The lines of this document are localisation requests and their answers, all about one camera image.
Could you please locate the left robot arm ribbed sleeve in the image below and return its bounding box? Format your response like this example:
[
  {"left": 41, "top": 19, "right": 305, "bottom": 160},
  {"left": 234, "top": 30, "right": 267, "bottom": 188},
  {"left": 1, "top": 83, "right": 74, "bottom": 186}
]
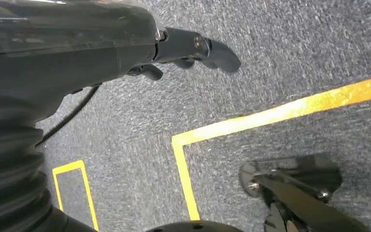
[{"left": 0, "top": 118, "right": 98, "bottom": 232}]

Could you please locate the black robot body shell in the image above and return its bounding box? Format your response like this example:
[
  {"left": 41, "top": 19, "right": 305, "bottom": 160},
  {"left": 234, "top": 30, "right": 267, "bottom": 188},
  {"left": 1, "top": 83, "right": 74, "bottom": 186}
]
[{"left": 145, "top": 220, "right": 244, "bottom": 232}]

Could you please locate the yellow floor tape square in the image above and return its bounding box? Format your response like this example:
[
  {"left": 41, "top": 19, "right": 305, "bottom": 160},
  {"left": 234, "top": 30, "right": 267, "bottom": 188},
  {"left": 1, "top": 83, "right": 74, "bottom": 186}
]
[{"left": 171, "top": 72, "right": 371, "bottom": 221}]

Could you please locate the black robot foot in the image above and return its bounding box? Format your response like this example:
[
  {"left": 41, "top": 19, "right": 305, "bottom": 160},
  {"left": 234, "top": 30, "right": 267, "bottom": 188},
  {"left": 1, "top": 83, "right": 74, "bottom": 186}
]
[{"left": 238, "top": 154, "right": 343, "bottom": 199}]

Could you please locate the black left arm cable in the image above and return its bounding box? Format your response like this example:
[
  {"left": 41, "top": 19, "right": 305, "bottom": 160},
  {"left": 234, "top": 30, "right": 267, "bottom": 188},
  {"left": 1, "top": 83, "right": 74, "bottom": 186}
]
[{"left": 35, "top": 85, "right": 100, "bottom": 148}]

